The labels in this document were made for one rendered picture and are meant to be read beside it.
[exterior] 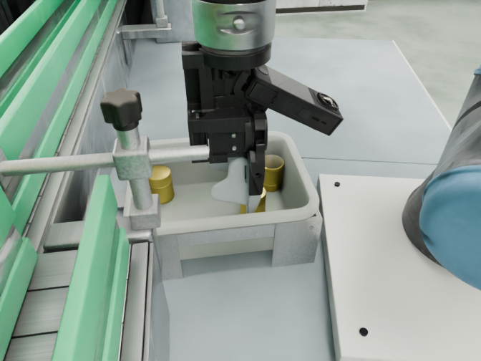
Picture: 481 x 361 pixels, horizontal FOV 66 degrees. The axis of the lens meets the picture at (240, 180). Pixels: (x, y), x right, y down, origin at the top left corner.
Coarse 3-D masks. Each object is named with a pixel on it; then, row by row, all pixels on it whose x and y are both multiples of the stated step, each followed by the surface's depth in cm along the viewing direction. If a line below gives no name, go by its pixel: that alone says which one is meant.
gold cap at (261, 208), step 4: (264, 188) 48; (264, 192) 48; (264, 196) 48; (264, 200) 48; (240, 204) 49; (260, 204) 48; (264, 204) 48; (240, 208) 49; (244, 208) 48; (256, 208) 48; (260, 208) 48; (264, 208) 49; (240, 212) 50; (244, 212) 49; (256, 212) 48
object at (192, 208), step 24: (168, 144) 52; (288, 144) 52; (192, 168) 55; (288, 168) 51; (192, 192) 55; (288, 192) 51; (312, 192) 44; (168, 216) 51; (192, 216) 51; (216, 216) 51; (240, 216) 41; (264, 216) 41; (288, 216) 41
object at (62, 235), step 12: (60, 228) 33; (72, 228) 33; (48, 240) 32; (60, 240) 32; (72, 240) 32; (132, 240) 33; (144, 240) 33; (156, 240) 35; (48, 252) 32; (156, 252) 35
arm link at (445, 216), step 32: (480, 128) 27; (448, 160) 28; (480, 160) 25; (448, 192) 25; (480, 192) 23; (448, 224) 26; (480, 224) 24; (448, 256) 27; (480, 256) 26; (480, 288) 28
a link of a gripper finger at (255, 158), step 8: (256, 136) 39; (256, 144) 38; (264, 144) 38; (256, 152) 39; (264, 152) 39; (248, 160) 40; (256, 160) 39; (264, 160) 39; (256, 168) 39; (264, 168) 40; (256, 176) 40; (264, 176) 40; (256, 184) 41; (248, 192) 43; (256, 192) 43
